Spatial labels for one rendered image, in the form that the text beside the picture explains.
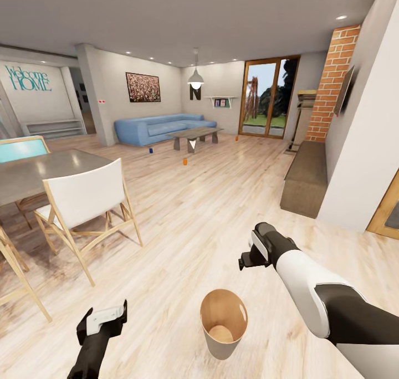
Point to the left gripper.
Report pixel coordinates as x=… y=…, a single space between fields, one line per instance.
x=100 y=340

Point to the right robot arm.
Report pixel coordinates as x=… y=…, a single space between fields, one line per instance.
x=367 y=336

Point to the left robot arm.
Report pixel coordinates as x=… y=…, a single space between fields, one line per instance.
x=93 y=333

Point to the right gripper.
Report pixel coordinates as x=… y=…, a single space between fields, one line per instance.
x=250 y=259

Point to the wall mounted tv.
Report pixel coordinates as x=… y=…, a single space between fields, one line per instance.
x=344 y=92

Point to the coffee table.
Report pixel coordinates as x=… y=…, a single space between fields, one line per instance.
x=192 y=134

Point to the breakfast table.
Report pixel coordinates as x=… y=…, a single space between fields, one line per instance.
x=23 y=177

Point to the trash can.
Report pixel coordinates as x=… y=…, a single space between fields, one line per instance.
x=224 y=319

